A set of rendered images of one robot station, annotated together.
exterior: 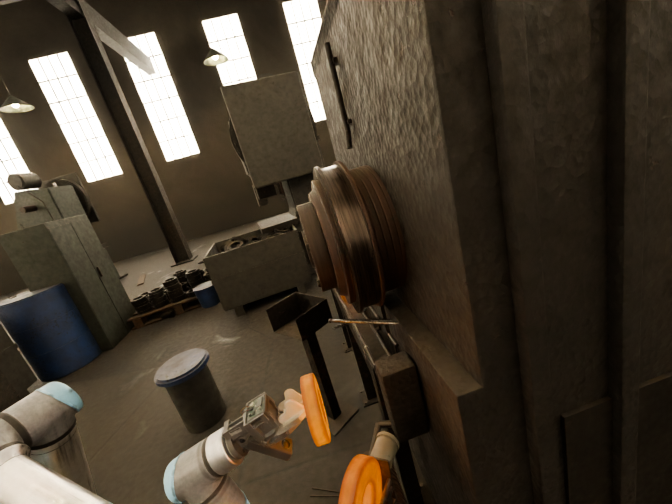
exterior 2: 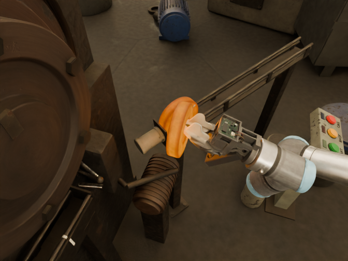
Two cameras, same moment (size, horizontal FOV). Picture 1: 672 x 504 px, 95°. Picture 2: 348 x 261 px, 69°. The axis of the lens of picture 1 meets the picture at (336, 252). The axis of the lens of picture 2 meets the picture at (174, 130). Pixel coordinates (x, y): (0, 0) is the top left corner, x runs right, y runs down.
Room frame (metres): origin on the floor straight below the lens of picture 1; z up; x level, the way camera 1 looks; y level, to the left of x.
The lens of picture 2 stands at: (1.03, 0.30, 1.36)
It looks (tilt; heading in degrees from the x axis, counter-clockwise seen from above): 50 degrees down; 202
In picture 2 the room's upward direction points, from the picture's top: 1 degrees clockwise
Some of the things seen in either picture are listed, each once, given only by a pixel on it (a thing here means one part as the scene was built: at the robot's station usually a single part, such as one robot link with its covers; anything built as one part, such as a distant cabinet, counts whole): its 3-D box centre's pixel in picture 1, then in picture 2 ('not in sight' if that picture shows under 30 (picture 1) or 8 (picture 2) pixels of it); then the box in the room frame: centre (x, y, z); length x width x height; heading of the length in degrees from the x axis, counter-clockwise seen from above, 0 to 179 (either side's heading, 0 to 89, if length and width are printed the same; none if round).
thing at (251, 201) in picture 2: not in sight; (263, 175); (0.25, 0.47, 0.26); 0.12 x 0.12 x 0.52
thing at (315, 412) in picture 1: (315, 408); (180, 129); (0.60, 0.15, 0.82); 0.16 x 0.03 x 0.16; 6
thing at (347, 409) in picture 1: (315, 362); not in sight; (1.44, 0.27, 0.36); 0.26 x 0.20 x 0.72; 41
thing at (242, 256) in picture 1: (261, 263); not in sight; (3.62, 0.91, 0.39); 1.03 x 0.83 x 0.79; 100
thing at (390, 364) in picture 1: (403, 396); (99, 162); (0.72, -0.07, 0.68); 0.11 x 0.08 x 0.24; 96
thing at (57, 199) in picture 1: (68, 231); not in sight; (7.03, 5.52, 1.36); 1.37 x 1.17 x 2.71; 86
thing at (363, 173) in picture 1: (368, 230); not in sight; (0.96, -0.12, 1.11); 0.47 x 0.10 x 0.47; 6
